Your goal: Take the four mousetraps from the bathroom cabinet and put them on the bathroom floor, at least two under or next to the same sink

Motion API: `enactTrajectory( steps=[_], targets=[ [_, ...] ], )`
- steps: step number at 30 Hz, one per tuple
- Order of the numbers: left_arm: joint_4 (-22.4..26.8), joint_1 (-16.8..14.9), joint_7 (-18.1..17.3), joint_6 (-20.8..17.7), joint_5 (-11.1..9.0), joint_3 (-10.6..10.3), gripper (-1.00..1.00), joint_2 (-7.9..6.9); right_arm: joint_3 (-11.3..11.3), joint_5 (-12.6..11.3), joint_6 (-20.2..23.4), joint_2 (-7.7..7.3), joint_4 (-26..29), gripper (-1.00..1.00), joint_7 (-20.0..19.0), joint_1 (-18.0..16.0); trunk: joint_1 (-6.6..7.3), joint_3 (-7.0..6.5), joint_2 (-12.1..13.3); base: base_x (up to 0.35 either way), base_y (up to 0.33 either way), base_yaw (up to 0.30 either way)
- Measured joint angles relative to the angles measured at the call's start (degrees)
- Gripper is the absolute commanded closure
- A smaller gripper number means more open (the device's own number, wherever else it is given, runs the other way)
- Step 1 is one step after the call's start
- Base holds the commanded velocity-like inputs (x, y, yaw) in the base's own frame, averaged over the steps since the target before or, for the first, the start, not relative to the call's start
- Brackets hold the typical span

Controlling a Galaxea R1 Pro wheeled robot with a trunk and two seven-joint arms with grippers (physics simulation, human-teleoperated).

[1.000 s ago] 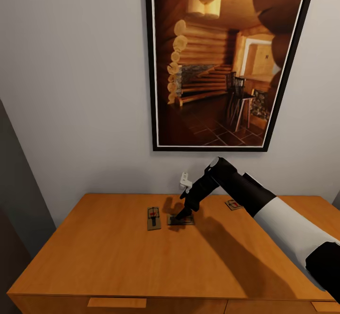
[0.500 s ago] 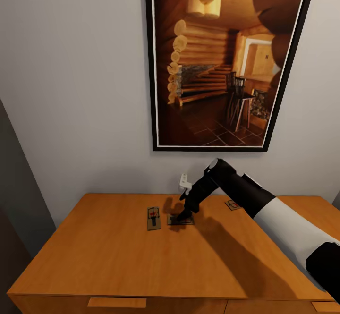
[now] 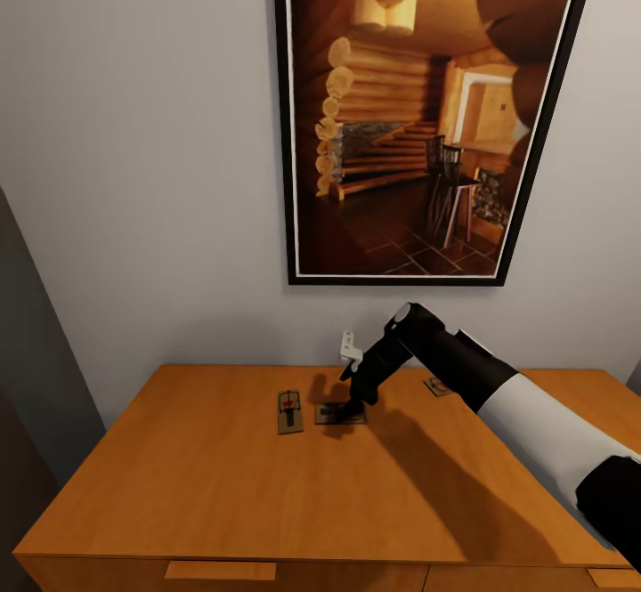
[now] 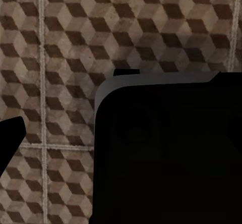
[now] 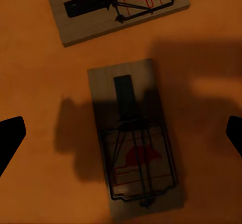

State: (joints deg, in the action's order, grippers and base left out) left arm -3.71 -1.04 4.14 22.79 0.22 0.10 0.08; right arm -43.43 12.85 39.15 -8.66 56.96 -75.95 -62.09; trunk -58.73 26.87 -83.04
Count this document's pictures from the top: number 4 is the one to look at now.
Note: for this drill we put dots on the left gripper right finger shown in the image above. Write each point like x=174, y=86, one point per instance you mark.
x=234, y=132

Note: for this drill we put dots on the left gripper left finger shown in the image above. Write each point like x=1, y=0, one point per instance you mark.
x=12, y=133

